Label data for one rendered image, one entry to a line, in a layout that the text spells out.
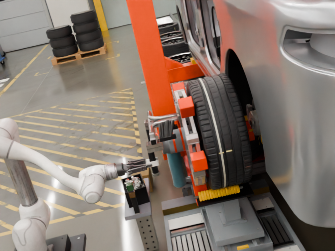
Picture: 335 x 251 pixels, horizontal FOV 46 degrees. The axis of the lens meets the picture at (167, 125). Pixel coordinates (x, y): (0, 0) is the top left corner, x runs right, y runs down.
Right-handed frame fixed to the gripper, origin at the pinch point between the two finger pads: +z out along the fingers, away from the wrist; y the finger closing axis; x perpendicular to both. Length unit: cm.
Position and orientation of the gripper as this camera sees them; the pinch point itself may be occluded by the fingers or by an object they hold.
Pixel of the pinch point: (152, 162)
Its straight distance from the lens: 222.4
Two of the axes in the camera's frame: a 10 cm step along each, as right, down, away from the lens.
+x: -2.0, -9.0, -3.8
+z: 9.8, -2.2, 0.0
